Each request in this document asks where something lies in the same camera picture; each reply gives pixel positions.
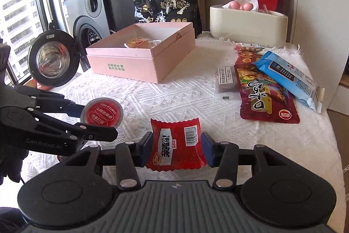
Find red round lollipop snack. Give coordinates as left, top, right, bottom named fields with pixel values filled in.
left=80, top=98, right=124, bottom=128

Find small red snack packet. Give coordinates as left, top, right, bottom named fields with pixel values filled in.
left=146, top=118, right=206, bottom=171

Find dark red snack bag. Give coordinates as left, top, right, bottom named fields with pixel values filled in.
left=234, top=49, right=300, bottom=124

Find clear dark snack packet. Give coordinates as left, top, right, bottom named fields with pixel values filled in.
left=214, top=66, right=238, bottom=100

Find blue seaweed snack pack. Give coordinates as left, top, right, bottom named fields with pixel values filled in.
left=254, top=52, right=325, bottom=113

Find round bread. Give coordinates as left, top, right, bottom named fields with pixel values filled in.
left=124, top=38, right=161, bottom=49

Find red spicy strip packet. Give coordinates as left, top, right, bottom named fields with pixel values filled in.
left=234, top=42, right=266, bottom=53

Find white woven tablecloth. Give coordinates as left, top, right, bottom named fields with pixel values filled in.
left=19, top=32, right=347, bottom=233

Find grey washing machine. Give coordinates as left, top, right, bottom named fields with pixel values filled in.
left=63, top=0, right=116, bottom=47

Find pink cardboard box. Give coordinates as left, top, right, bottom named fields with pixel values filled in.
left=86, top=22, right=195, bottom=83

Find cream tissue box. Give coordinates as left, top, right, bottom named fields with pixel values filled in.
left=209, top=5, right=288, bottom=47

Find pink balls on tissue box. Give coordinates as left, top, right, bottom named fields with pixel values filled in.
left=229, top=1, right=254, bottom=11

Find black plum snack bag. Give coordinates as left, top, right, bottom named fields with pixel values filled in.
left=134, top=0, right=202, bottom=35

